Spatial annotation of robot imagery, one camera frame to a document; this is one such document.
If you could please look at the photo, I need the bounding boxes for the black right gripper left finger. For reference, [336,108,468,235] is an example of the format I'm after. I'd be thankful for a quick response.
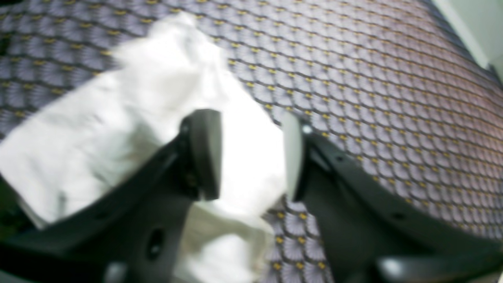
[1,109,223,283]

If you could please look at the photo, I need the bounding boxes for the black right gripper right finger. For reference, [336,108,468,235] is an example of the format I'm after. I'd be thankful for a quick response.
[281,112,502,283]

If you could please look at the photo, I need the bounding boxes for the white T-shirt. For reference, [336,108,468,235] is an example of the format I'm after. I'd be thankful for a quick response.
[1,12,287,283]

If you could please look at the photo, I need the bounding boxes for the patterned table cloth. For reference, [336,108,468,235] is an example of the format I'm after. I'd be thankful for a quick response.
[0,0,503,283]

